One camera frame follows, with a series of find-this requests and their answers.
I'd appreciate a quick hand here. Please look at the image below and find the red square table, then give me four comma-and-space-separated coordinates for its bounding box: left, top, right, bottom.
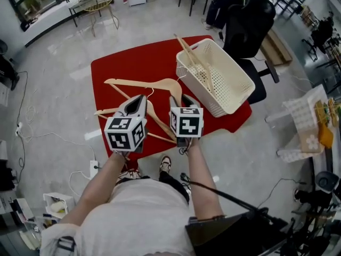
90, 35, 253, 170

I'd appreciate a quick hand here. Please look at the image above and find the black tripod gear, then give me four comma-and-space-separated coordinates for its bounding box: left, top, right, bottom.
290, 170, 341, 256

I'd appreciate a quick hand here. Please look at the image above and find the wooden pallet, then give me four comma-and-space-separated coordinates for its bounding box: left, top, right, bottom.
259, 27, 294, 66

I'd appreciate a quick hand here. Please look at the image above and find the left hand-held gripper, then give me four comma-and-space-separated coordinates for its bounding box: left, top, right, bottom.
103, 94, 148, 153

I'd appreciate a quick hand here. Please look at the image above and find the person's torso in white shirt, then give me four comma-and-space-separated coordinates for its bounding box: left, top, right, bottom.
39, 177, 197, 256

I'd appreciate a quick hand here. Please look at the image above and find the table with checkered cloth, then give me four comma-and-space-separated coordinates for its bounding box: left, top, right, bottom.
264, 84, 335, 163

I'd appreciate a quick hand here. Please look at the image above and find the person's left shoe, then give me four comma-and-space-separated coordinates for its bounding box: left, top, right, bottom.
124, 169, 141, 180

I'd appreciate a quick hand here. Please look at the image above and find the black rod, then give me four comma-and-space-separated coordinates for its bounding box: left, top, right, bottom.
180, 172, 270, 218

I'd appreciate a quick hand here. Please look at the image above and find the person's right forearm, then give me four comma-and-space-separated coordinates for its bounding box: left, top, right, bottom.
186, 137, 224, 221

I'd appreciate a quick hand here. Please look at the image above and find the black office chair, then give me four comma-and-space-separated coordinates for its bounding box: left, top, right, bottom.
222, 0, 280, 105

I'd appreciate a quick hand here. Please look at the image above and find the white open bin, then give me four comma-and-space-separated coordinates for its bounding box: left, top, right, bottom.
43, 192, 77, 220

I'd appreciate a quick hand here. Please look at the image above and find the white perforated plastic container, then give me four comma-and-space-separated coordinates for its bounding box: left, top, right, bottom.
175, 38, 256, 118

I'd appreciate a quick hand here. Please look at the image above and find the black floor cable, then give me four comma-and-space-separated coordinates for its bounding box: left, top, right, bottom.
15, 70, 29, 169

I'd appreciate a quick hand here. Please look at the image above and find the wooden clothes hanger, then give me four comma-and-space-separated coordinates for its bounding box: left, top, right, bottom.
173, 33, 215, 94
93, 87, 177, 145
103, 73, 187, 105

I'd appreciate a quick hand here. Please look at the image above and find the person's right leg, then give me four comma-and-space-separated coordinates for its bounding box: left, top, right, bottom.
159, 171, 190, 204

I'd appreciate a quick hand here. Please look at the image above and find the person's right shoe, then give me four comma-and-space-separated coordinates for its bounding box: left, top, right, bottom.
159, 155, 172, 174

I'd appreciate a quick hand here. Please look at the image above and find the black flat board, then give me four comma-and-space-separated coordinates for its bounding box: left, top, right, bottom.
184, 212, 270, 256

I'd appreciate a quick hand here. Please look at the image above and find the person's left forearm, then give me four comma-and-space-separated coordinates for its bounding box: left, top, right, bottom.
60, 151, 130, 225

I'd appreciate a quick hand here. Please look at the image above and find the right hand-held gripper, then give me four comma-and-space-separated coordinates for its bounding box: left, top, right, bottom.
169, 94, 205, 148

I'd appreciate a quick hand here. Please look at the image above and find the person's shoe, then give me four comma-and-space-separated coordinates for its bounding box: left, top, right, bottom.
159, 155, 172, 174
124, 169, 141, 180

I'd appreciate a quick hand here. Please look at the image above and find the white floor cable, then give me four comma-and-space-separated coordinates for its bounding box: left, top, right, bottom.
18, 105, 96, 162

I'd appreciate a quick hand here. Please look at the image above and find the yellow wire chair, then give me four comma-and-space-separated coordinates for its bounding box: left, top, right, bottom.
79, 0, 120, 37

